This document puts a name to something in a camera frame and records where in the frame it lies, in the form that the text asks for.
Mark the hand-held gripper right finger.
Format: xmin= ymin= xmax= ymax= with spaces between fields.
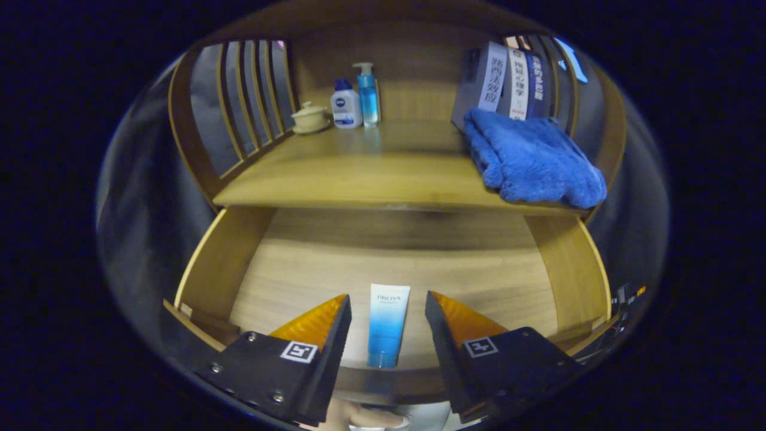
xmin=425 ymin=291 xmax=590 ymax=424

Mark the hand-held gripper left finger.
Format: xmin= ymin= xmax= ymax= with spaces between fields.
xmin=194 ymin=293 xmax=352 ymax=427

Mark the blue and white tube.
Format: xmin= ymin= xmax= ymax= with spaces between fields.
xmin=367 ymin=283 xmax=411 ymax=368

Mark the wooden drawer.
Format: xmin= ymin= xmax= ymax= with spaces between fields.
xmin=163 ymin=207 xmax=612 ymax=405

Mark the wooden countertop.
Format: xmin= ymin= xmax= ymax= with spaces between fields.
xmin=212 ymin=117 xmax=593 ymax=217

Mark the wooden cabinet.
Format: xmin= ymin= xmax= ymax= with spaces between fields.
xmin=168 ymin=12 xmax=629 ymax=408

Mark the orange and black clamp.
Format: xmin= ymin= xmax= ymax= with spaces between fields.
xmin=610 ymin=284 xmax=647 ymax=318

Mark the blue towel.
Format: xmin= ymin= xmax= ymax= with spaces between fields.
xmin=464 ymin=108 xmax=607 ymax=209

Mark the black backdrop cloth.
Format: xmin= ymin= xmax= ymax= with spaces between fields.
xmin=96 ymin=36 xmax=671 ymax=372

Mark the beige lidded cup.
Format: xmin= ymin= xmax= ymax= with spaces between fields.
xmin=291 ymin=101 xmax=331 ymax=135

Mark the white bottle with blue cap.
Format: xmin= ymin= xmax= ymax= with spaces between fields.
xmin=330 ymin=78 xmax=363 ymax=129

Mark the blue pump bottle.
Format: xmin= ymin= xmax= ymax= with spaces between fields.
xmin=352 ymin=62 xmax=381 ymax=128

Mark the grey book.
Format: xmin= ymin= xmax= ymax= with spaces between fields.
xmin=450 ymin=41 xmax=509 ymax=132

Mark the white book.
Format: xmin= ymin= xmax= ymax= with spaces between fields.
xmin=500 ymin=47 xmax=530 ymax=122

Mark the dark blue book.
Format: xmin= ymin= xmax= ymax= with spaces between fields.
xmin=525 ymin=53 xmax=554 ymax=120

